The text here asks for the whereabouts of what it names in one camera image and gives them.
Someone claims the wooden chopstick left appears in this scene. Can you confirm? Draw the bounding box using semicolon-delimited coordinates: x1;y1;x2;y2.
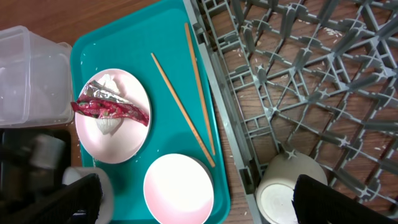
150;53;216;168

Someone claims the small pink bowl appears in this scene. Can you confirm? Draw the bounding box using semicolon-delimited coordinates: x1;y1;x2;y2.
143;154;215;224

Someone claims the wooden chopstick right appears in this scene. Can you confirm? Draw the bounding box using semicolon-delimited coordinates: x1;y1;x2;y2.
184;22;215;156

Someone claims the white plastic wrap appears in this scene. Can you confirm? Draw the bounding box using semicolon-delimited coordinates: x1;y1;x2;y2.
95;74;122;135

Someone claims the clear plastic bin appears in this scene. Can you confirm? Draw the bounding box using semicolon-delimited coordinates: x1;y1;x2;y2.
1;26;74;128

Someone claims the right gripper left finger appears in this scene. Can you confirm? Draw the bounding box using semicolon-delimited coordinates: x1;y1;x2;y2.
1;184;88;224

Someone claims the grey dishwasher rack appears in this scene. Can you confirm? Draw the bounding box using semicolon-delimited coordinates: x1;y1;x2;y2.
185;0;397;223

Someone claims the black waste tray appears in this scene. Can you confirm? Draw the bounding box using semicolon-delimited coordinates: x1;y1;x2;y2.
1;129;72;217

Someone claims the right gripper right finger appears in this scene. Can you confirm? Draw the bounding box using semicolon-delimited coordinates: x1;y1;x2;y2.
292;174;397;224

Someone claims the white cup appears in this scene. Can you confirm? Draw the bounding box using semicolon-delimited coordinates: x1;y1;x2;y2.
256;152;327;224

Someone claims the grey bowl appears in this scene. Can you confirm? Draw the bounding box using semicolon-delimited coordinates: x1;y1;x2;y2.
62;167;114;224

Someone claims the wooden chopstick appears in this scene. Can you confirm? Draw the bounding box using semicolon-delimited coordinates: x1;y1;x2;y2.
150;53;216;168
184;22;215;156

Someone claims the red foil snack wrapper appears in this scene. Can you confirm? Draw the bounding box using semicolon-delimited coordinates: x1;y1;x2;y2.
71;80;149;126

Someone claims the large white plate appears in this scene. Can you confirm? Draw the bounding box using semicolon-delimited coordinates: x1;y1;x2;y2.
75;68;152;164

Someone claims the teal plastic tray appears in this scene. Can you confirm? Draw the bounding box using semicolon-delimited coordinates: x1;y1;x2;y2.
71;1;231;223

